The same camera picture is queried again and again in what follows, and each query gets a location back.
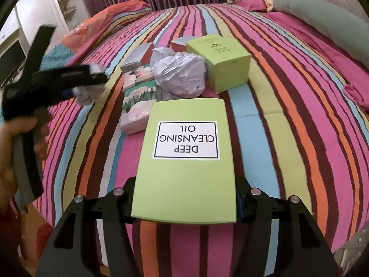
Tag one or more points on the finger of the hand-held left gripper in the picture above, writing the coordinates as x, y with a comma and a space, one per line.
68, 93
83, 76

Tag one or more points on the green box white label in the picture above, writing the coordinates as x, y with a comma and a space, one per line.
184, 184

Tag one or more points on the small grey paper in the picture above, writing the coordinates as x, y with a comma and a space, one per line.
88, 93

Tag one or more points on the pink blanket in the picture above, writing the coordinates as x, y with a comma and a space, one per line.
323, 49

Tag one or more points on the pink pillow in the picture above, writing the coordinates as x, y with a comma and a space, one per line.
253, 3

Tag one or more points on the yellow plush toy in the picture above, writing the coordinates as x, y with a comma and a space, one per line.
270, 4

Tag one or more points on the orange and teal quilt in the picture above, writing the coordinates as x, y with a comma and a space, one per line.
95, 26

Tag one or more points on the white box red side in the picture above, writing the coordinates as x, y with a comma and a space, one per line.
180, 43

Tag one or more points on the pink patterned box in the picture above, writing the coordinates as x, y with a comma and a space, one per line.
138, 78

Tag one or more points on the large crumpled white paper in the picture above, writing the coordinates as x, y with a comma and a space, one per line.
180, 73

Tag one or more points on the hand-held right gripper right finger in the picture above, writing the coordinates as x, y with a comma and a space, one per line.
245, 200

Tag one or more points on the white cabinet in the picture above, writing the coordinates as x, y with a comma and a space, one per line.
49, 8

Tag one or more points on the green forest patterned box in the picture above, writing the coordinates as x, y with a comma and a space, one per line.
142, 98

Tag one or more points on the dark screen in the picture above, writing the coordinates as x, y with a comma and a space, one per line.
10, 60

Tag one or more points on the green bolster pillow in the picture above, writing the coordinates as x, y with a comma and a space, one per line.
325, 20

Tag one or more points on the small pale pink box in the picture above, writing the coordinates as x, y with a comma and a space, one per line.
135, 119

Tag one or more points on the white rectangular box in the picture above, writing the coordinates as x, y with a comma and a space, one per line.
135, 57

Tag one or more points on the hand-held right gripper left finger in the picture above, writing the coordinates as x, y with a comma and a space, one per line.
126, 197

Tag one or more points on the person's left hand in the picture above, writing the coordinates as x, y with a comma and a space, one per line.
20, 129

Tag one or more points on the green cube box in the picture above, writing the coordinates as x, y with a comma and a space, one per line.
227, 63

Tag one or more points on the striped bedsheet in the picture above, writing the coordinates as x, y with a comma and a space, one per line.
274, 138

